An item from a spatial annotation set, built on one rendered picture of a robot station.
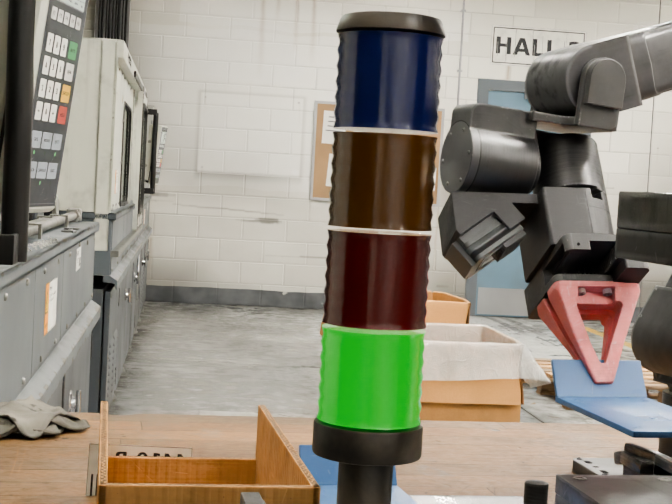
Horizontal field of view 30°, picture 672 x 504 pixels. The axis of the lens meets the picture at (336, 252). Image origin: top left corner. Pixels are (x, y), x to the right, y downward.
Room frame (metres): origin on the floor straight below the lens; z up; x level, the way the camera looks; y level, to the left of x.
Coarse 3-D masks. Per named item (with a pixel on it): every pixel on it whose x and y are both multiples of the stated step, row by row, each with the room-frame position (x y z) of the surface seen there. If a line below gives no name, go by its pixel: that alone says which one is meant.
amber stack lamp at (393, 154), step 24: (336, 144) 0.45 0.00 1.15; (360, 144) 0.44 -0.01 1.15; (384, 144) 0.43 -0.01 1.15; (408, 144) 0.44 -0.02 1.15; (432, 144) 0.45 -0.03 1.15; (336, 168) 0.45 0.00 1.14; (360, 168) 0.44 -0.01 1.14; (384, 168) 0.43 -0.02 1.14; (408, 168) 0.44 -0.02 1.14; (432, 168) 0.45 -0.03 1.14; (336, 192) 0.44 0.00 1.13; (360, 192) 0.44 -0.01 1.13; (384, 192) 0.43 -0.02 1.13; (408, 192) 0.44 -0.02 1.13; (432, 192) 0.45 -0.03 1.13; (336, 216) 0.44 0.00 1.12; (360, 216) 0.44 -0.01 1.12; (384, 216) 0.43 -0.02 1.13; (408, 216) 0.44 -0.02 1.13; (432, 216) 0.45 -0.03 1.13
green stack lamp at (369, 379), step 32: (352, 352) 0.44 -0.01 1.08; (384, 352) 0.43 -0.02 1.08; (416, 352) 0.44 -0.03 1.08; (320, 384) 0.45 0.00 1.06; (352, 384) 0.44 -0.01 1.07; (384, 384) 0.44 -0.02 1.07; (416, 384) 0.44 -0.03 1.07; (320, 416) 0.45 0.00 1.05; (352, 416) 0.44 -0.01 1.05; (384, 416) 0.44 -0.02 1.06; (416, 416) 0.45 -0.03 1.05
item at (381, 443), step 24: (360, 24) 0.44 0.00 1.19; (384, 24) 0.43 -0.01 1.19; (408, 24) 0.43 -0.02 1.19; (432, 24) 0.44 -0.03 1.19; (336, 432) 0.44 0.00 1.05; (360, 432) 0.43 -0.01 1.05; (384, 432) 0.43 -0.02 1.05; (408, 432) 0.44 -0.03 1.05; (336, 456) 0.44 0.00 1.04; (360, 456) 0.43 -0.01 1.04; (384, 456) 0.43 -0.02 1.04; (408, 456) 0.44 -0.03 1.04; (360, 480) 0.44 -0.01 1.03; (384, 480) 0.45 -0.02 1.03
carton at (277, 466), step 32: (96, 448) 0.90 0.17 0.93; (128, 448) 0.91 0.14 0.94; (160, 448) 0.91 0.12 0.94; (192, 448) 0.92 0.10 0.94; (256, 448) 0.92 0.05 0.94; (288, 448) 0.78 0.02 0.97; (96, 480) 0.90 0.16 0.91; (128, 480) 0.90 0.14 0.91; (160, 480) 0.91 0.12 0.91; (192, 480) 0.91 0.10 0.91; (224, 480) 0.92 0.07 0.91; (256, 480) 0.91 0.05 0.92; (288, 480) 0.76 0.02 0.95
